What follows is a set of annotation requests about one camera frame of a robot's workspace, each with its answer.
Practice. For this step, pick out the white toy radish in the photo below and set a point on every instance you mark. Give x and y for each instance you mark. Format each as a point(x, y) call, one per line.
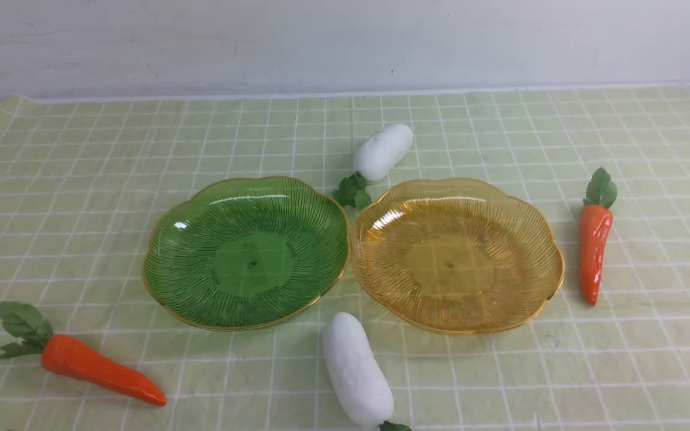
point(372, 163)
point(358, 382)

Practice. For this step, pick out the orange toy carrot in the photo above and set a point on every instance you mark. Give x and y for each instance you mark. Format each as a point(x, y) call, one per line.
point(70, 357)
point(595, 223)

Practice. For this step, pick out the green glass plate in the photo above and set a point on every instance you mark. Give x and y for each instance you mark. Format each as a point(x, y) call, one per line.
point(246, 254)

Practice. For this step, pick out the amber glass plate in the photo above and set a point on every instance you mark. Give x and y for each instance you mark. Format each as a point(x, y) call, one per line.
point(456, 256)

